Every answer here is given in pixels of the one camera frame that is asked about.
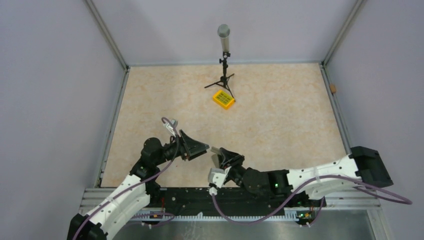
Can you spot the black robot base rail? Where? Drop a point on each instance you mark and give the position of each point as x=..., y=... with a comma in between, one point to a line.
x=233, y=202

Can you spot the white remote control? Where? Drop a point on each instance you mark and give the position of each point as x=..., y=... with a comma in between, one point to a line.
x=217, y=161

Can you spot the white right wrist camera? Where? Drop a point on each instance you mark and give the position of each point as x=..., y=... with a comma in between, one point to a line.
x=216, y=178

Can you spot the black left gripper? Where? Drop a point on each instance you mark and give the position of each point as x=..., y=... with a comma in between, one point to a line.
x=190, y=148

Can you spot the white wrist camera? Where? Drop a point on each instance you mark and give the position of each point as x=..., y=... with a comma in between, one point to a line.
x=171, y=126
x=216, y=178

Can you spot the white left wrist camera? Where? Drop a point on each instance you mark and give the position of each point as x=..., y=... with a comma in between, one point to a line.
x=171, y=126

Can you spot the yellow box with green grid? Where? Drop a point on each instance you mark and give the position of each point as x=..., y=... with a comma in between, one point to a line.
x=223, y=99

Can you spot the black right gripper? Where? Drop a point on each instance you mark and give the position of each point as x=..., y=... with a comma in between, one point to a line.
x=233, y=159

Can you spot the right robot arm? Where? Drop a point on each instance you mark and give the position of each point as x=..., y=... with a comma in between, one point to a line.
x=362, y=165

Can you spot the microphone on black tripod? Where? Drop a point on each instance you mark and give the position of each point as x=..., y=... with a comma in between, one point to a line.
x=223, y=32

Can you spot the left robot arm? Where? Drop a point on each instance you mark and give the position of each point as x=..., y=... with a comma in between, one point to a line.
x=136, y=191

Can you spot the grey battery compartment cover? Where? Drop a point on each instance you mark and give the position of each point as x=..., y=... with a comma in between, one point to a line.
x=215, y=150

